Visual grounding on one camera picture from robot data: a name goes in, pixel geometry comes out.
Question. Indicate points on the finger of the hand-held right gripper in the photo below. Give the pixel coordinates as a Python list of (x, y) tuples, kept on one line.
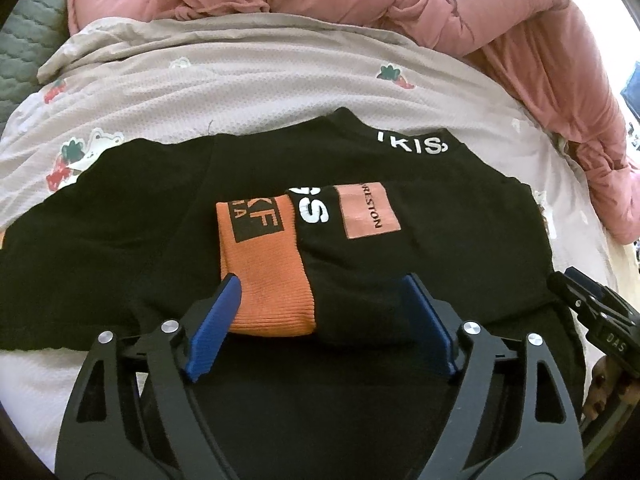
[(567, 285)]

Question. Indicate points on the green quilted mat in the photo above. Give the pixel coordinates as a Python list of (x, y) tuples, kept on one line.
[(25, 35)]

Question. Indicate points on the beige printed blanket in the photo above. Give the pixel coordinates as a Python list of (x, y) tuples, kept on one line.
[(260, 85)]

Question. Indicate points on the pink duvet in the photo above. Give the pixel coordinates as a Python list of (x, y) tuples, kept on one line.
[(500, 25)]

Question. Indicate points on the blue object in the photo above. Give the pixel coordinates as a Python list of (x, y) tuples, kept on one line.
[(631, 91)]

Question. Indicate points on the person's right hand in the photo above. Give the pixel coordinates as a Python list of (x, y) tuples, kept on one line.
[(607, 385)]

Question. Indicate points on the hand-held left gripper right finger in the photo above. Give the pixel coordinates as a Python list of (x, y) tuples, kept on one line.
[(426, 327)]

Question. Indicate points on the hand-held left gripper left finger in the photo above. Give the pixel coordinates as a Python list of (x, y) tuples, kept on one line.
[(216, 329)]

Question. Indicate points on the black garment with orange cuff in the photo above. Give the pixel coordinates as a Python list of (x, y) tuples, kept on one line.
[(400, 270)]

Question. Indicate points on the white bed sheet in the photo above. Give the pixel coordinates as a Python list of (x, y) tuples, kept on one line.
[(565, 175)]

